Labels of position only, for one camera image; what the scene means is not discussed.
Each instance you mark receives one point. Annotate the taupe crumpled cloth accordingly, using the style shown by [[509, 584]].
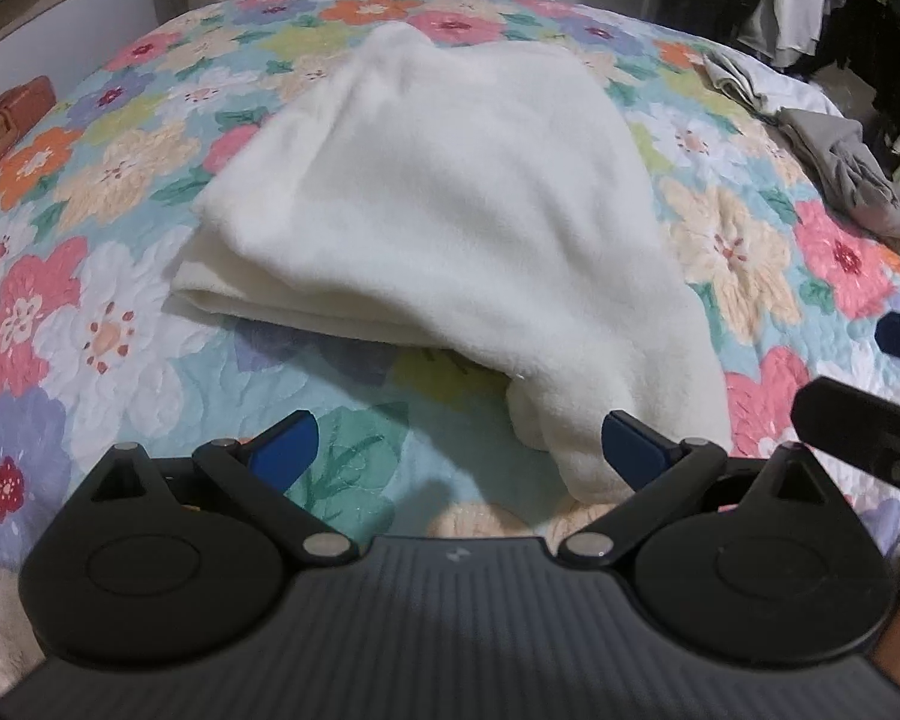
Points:
[[847, 180]]

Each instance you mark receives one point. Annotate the pale lavender sheet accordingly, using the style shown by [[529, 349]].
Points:
[[802, 101]]

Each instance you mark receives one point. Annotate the white fleece jacket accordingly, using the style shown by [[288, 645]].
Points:
[[435, 202]]

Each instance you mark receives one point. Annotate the light grey crumpled cloth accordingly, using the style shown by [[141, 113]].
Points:
[[742, 79]]

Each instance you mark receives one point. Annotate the grey white hanging clothes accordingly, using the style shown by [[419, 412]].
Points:
[[795, 7]]

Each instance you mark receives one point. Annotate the floral quilted bedspread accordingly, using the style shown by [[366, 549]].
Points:
[[82, 240]]

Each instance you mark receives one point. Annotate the beige fluffy blanket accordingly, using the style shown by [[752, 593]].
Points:
[[0, 615]]

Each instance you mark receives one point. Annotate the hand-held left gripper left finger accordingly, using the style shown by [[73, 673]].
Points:
[[285, 450]]

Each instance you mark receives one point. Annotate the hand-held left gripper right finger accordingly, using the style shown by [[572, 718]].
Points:
[[634, 454]]

